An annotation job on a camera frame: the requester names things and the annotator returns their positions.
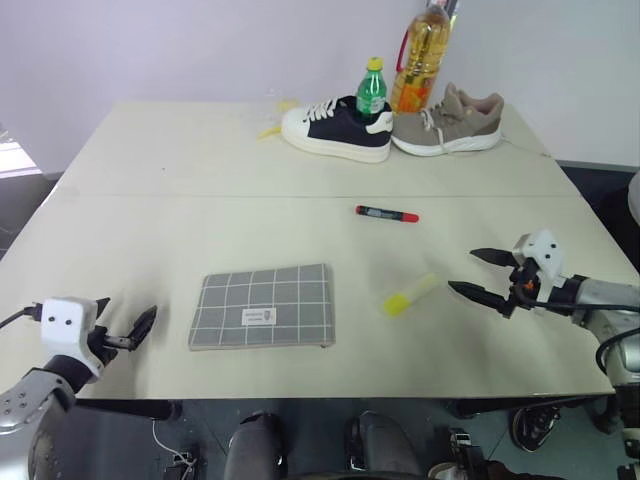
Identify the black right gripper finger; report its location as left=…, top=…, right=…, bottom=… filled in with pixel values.
left=446, top=280, right=511, bottom=313
left=469, top=247, right=517, bottom=269

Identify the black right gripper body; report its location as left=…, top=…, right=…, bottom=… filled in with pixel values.
left=501, top=259, right=550, bottom=320

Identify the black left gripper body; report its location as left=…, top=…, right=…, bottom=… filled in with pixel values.
left=86, top=323, right=137, bottom=369

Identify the yellow highlighter pen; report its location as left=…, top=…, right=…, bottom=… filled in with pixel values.
left=382, top=272, right=442, bottom=318

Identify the red and black marker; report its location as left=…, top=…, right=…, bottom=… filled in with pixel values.
left=354, top=204, right=421, bottom=224

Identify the beige sneaker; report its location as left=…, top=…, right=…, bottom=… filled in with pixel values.
left=390, top=81, right=505, bottom=158

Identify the black caster wheel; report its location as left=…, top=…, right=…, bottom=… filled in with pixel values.
left=508, top=403, right=562, bottom=455

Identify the dark rounded shape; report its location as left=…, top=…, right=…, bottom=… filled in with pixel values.
left=223, top=410, right=290, bottom=480
left=343, top=409, right=422, bottom=480

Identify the black and white sneaker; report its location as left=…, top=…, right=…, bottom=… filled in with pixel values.
left=280, top=95, right=394, bottom=164

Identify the green plastic bottle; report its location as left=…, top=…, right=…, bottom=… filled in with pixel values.
left=355, top=56, right=389, bottom=122

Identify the large cooking oil bottle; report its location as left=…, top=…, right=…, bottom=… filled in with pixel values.
left=389, top=0, right=452, bottom=116

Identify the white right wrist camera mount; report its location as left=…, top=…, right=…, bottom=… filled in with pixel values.
left=510, top=229, right=567, bottom=304

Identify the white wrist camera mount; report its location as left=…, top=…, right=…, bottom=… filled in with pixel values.
left=40, top=296, right=100, bottom=384
left=510, top=229, right=567, bottom=304

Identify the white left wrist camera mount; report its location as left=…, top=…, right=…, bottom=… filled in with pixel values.
left=40, top=296, right=100, bottom=384

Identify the black table frame bar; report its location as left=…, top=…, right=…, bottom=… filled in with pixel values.
left=73, top=398, right=183, bottom=422
left=448, top=396, right=617, bottom=420

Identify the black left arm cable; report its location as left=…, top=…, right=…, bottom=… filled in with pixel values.
left=0, top=303, right=44, bottom=331

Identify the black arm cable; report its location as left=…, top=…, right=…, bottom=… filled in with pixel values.
left=0, top=303, right=44, bottom=331
left=594, top=330, right=640, bottom=387

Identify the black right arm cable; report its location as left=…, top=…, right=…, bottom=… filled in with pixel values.
left=594, top=330, right=640, bottom=387

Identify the white floor cable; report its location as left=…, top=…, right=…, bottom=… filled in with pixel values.
left=151, top=419, right=197, bottom=474

